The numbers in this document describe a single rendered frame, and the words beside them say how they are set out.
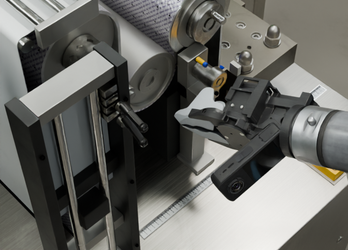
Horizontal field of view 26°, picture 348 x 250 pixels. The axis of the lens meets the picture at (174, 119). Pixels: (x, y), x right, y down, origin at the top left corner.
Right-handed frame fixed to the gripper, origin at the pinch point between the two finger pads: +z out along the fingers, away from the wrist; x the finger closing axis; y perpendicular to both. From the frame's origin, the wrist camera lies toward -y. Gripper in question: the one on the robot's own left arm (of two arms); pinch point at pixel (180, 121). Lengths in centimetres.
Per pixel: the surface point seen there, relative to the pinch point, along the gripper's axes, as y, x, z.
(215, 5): 24.2, -3.9, 9.2
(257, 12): 87, -91, 77
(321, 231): 13, -69, 10
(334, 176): 17, -48, 0
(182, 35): 18.0, -4.8, 13.5
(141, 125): -6.2, 9.5, -2.9
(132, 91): -0.6, 7.9, 3.8
